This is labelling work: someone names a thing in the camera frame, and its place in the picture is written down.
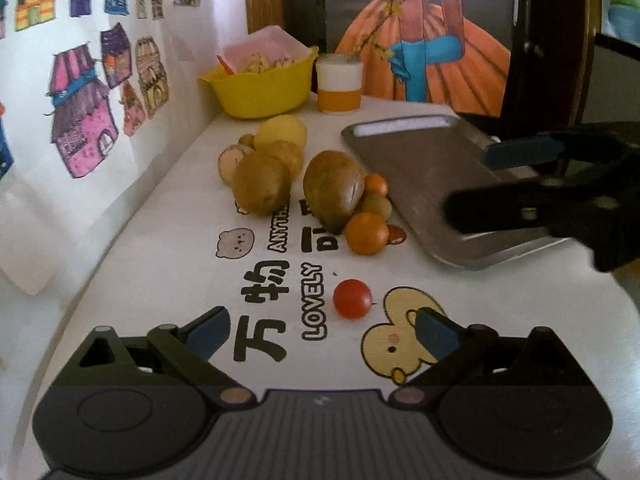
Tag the white and orange cup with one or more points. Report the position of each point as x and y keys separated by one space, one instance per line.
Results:
x=339 y=83

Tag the orange brown fruit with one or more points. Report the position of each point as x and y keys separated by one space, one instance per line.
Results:
x=289 y=153

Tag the striped fruit in bowl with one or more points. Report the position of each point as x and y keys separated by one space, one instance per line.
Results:
x=258 y=64

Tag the yellow plastic bowl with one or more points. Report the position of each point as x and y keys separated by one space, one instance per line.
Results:
x=259 y=96

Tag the house drawings paper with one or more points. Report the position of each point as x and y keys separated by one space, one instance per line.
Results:
x=92 y=92

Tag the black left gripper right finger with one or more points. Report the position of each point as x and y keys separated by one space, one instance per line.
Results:
x=518 y=406

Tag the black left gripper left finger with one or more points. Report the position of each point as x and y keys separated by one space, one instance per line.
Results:
x=133 y=406

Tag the red cherry tomato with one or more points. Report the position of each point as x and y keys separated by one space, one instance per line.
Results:
x=352 y=299

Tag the brown pointed mango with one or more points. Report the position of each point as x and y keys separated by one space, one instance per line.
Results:
x=333 y=185

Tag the small orange kumquat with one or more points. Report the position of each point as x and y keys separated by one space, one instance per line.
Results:
x=375 y=184

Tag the yellow lemon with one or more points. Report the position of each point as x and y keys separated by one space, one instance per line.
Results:
x=281 y=128

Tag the girl poster painting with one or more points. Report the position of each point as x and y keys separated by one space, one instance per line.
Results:
x=449 y=52

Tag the metal tray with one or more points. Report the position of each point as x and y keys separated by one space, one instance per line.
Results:
x=424 y=159

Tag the large orange kumquat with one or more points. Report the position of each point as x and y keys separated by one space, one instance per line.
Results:
x=366 y=233

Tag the striped tan fruit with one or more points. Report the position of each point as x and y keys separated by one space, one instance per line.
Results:
x=230 y=157

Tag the brown round melon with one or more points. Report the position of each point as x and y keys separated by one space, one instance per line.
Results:
x=261 y=184

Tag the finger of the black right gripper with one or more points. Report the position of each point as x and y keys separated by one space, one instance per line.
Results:
x=554 y=205
x=596 y=143

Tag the small brown kiwi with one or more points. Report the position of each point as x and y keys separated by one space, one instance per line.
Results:
x=377 y=204

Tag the pink napkin in bowl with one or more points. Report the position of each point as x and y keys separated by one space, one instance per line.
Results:
x=270 y=42

